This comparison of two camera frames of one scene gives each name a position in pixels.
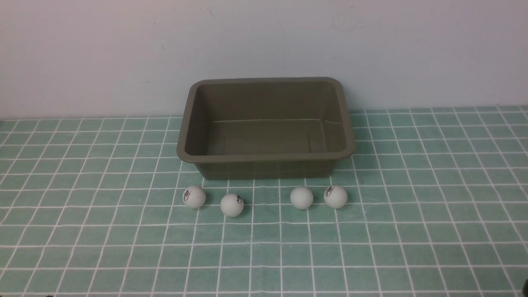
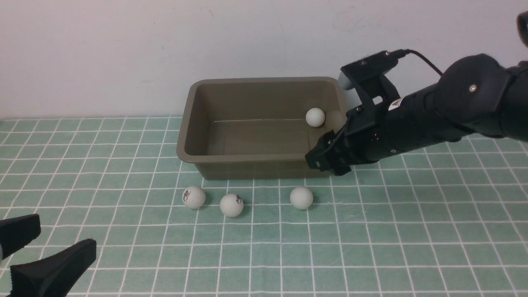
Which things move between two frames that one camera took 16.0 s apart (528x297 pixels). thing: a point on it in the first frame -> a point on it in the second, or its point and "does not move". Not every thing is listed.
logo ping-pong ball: x=194 y=196 does not move
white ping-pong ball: x=232 y=205 does not move
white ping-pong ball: x=301 y=197 does not move
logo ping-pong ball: x=335 y=196 -> x=314 y=117
